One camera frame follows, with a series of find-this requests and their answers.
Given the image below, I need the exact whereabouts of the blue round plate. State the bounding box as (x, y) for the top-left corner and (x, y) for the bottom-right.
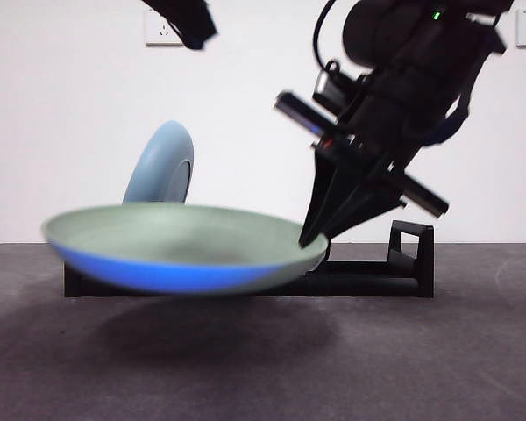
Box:
(122, 119), (197, 205)

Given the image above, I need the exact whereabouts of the green round plate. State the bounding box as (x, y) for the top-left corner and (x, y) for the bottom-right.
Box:
(40, 202), (330, 296)

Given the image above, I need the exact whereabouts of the black plastic plate rack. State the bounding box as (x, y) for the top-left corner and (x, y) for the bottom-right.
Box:
(64, 220), (435, 300)

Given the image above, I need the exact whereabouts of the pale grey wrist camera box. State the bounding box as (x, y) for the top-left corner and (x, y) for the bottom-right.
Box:
(312, 60), (351, 108)

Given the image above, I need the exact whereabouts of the black cable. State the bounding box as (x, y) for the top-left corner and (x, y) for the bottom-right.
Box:
(312, 0), (339, 74)

